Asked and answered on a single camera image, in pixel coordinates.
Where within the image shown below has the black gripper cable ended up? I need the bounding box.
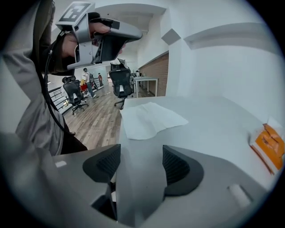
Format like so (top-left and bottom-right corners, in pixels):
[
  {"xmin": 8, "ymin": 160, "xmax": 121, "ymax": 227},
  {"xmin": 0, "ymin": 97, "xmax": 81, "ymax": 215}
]
[{"xmin": 41, "ymin": 31, "xmax": 67, "ymax": 134}]

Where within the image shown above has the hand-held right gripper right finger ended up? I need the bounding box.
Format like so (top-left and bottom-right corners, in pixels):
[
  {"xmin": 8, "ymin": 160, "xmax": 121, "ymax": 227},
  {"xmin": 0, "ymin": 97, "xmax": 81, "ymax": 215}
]
[{"xmin": 162, "ymin": 144, "xmax": 269, "ymax": 224}]

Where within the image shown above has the grey square wall panel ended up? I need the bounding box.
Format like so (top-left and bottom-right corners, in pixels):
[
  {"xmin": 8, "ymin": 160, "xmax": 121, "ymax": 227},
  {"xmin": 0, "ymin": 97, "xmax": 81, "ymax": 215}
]
[{"xmin": 161, "ymin": 28, "xmax": 182, "ymax": 45}]

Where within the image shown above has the person's dark trouser leg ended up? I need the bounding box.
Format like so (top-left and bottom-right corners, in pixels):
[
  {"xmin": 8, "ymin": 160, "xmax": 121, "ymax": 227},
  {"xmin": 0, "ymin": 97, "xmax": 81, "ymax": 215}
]
[{"xmin": 60, "ymin": 131, "xmax": 88, "ymax": 155}]

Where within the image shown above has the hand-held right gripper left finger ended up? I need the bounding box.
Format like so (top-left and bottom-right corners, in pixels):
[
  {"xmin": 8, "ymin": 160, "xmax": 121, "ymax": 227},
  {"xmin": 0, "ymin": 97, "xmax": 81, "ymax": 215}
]
[{"xmin": 52, "ymin": 143, "xmax": 122, "ymax": 216}]

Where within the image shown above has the white tissue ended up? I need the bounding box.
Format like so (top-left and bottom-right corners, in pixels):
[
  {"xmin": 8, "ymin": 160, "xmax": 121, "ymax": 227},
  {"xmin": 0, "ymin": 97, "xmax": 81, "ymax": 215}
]
[{"xmin": 119, "ymin": 102, "xmax": 189, "ymax": 141}]

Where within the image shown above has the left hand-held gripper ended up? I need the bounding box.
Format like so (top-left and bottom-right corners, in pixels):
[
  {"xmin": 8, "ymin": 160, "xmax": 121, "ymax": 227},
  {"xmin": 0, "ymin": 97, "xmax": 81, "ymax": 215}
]
[{"xmin": 55, "ymin": 1, "xmax": 143, "ymax": 71}]

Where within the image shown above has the white table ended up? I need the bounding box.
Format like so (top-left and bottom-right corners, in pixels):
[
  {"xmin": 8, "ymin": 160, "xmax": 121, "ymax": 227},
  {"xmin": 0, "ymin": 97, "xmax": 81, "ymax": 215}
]
[{"xmin": 133, "ymin": 76, "xmax": 159, "ymax": 98}]

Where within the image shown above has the white jacket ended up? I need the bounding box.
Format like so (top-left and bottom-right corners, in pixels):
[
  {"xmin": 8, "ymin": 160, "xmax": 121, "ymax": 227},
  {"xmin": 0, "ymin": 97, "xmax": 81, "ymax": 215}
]
[{"xmin": 110, "ymin": 57, "xmax": 130, "ymax": 71}]

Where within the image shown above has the black office chair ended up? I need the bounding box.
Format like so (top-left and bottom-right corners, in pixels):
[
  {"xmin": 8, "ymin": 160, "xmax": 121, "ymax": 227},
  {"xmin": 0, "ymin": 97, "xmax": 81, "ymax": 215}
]
[
  {"xmin": 61, "ymin": 75, "xmax": 89, "ymax": 115},
  {"xmin": 108, "ymin": 68, "xmax": 135, "ymax": 110}
]

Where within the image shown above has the orange tissue pack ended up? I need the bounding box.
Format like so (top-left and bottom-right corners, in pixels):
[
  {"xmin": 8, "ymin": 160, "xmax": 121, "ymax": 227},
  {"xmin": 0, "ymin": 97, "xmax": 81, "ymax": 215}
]
[{"xmin": 248, "ymin": 115, "xmax": 285, "ymax": 176}]

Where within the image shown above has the person's grey clothed torso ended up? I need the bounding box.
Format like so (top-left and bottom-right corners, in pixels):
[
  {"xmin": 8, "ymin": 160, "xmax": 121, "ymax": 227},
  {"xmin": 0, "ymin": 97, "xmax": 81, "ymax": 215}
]
[{"xmin": 1, "ymin": 0, "xmax": 66, "ymax": 156}]

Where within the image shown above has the person's left hand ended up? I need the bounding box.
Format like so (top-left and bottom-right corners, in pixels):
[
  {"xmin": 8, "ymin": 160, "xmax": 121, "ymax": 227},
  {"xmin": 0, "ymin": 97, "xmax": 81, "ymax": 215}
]
[{"xmin": 61, "ymin": 21, "xmax": 111, "ymax": 59}]

